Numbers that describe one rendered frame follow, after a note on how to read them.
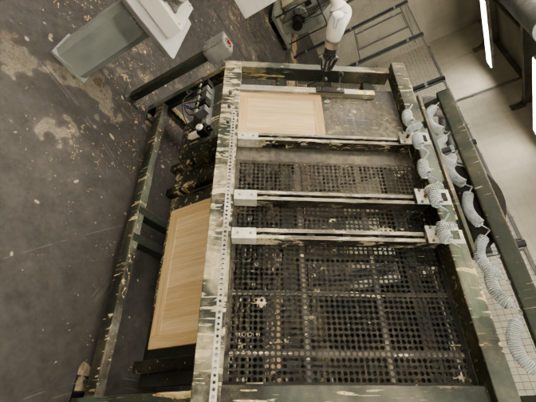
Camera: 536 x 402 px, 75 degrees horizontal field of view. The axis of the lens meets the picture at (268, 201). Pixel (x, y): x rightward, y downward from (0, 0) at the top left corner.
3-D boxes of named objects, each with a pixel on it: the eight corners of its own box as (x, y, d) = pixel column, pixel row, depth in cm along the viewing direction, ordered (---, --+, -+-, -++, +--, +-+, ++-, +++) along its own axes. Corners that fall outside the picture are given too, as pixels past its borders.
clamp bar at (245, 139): (238, 136, 222) (237, 108, 202) (420, 143, 227) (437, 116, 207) (237, 148, 216) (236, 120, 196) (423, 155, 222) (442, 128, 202)
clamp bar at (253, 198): (234, 194, 198) (233, 167, 178) (438, 199, 203) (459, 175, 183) (234, 208, 192) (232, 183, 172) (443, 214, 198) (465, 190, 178)
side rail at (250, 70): (242, 73, 266) (242, 61, 257) (383, 80, 271) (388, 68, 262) (241, 78, 263) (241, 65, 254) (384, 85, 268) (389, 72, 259)
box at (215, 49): (202, 42, 245) (223, 30, 237) (213, 56, 253) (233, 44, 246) (201, 53, 238) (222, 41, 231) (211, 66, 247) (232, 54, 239)
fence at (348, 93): (240, 88, 247) (240, 84, 244) (372, 94, 252) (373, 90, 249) (240, 93, 245) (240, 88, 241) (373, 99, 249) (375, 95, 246)
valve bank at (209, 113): (183, 82, 243) (211, 67, 233) (197, 96, 253) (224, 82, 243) (173, 135, 215) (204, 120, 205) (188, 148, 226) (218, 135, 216)
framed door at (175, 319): (174, 212, 244) (171, 210, 242) (238, 190, 221) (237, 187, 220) (150, 350, 195) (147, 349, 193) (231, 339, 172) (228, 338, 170)
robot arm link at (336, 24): (339, 45, 210) (344, 33, 217) (345, 19, 197) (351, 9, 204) (322, 40, 212) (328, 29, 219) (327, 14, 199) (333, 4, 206)
